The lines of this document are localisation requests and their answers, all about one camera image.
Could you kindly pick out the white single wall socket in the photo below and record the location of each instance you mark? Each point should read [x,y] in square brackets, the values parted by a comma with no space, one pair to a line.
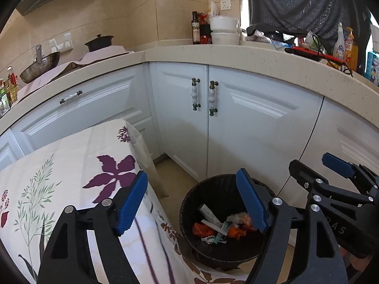
[226,4]

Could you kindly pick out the crumpled light cloth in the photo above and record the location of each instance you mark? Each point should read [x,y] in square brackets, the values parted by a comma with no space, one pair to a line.
[259,36]

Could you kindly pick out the white printed tube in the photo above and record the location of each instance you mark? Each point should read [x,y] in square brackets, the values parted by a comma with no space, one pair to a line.
[208,213]

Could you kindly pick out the white plastic bag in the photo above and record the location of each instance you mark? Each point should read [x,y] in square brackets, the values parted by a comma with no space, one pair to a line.
[213,9]

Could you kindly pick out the blue white box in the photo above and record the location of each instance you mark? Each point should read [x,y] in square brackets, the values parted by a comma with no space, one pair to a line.
[373,68]

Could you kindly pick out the green white packet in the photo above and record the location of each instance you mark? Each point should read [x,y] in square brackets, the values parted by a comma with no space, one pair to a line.
[311,40]

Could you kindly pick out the silver foil wrapper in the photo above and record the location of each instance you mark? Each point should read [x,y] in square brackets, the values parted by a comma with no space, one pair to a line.
[207,239]

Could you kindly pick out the white double wall socket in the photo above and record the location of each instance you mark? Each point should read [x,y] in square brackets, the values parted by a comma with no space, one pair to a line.
[60,43]

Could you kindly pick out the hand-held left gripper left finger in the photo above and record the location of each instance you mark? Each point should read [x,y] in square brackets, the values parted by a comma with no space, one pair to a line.
[133,204]

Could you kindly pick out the white spray bottle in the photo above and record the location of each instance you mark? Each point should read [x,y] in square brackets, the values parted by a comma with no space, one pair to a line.
[339,47]

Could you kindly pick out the beige kitchen countertop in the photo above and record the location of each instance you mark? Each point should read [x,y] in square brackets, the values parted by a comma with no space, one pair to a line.
[237,54]

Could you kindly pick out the wide white cabinet front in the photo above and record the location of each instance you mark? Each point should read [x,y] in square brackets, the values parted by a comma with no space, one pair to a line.
[88,112]

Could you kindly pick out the dark grey curtain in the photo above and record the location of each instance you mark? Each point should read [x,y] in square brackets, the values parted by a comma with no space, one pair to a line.
[296,3]

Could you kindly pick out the dark glass oil bottle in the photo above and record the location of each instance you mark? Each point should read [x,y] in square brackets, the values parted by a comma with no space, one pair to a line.
[196,31]

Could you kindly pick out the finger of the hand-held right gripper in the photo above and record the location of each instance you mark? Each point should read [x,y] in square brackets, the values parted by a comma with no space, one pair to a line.
[336,164]
[302,173]

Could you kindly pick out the black trash bin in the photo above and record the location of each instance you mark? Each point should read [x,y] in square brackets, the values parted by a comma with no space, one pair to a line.
[213,189]

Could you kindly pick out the white lidded bowl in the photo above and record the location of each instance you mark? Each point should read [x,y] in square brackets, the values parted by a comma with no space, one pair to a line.
[223,23]
[225,38]

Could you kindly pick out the clear plastic wrap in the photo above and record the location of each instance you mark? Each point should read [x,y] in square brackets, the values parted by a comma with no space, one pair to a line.
[235,219]

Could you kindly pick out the blue clear plastic sheet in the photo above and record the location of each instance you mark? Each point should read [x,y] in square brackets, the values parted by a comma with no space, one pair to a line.
[278,44]

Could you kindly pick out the blue white long packet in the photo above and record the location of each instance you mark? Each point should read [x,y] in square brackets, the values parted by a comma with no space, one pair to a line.
[214,227]

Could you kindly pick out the large orange plastic bag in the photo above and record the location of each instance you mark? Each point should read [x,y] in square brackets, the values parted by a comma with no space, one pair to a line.
[202,230]

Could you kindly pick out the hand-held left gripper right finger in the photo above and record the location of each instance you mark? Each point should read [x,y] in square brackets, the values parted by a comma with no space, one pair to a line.
[251,201]

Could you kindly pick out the yellow cooking oil bottle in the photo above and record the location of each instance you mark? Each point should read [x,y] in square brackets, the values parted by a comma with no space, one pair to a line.
[13,84]

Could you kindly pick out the group of condiment bottles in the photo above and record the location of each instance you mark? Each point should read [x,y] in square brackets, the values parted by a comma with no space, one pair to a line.
[6,97]

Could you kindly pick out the steel wok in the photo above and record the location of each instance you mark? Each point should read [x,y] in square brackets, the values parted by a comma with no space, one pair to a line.
[38,68]

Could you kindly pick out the floral tablecloth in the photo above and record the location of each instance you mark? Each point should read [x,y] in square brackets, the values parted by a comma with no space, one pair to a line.
[74,159]

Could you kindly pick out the red snack packet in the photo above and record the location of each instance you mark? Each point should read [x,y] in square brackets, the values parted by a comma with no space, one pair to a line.
[204,19]

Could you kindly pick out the yellow dish soap bottle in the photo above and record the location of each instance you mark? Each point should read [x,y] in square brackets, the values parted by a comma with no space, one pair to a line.
[351,51]

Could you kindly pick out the pink stove cover cloth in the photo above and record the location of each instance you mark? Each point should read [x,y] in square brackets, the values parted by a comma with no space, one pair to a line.
[100,54]

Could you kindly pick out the white cabinet door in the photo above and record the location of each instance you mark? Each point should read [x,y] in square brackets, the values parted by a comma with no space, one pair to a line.
[177,124]
[349,136]
[9,153]
[260,130]

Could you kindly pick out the orange white snack wrapper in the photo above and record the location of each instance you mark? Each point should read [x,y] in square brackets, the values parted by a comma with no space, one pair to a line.
[248,220]

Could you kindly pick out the black casserole pot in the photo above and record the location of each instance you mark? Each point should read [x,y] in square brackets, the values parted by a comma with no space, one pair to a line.
[99,43]

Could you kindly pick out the red black handheld appliance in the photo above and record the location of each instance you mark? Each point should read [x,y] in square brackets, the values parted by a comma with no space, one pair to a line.
[308,52]

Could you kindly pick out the small orange plastic bag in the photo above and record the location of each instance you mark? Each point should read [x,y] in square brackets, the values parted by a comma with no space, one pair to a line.
[237,233]

